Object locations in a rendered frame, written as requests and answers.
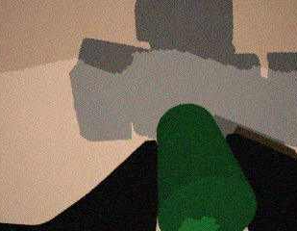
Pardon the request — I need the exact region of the brown square block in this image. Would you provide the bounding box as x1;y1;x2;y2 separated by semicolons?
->
234;126;297;159

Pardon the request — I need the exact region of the dark green marker cap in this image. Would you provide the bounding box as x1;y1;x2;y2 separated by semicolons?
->
157;104;257;231

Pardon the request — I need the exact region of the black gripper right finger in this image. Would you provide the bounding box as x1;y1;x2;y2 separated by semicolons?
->
225;134;297;231

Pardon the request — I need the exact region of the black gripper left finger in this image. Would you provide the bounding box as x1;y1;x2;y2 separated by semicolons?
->
0;140;159;231

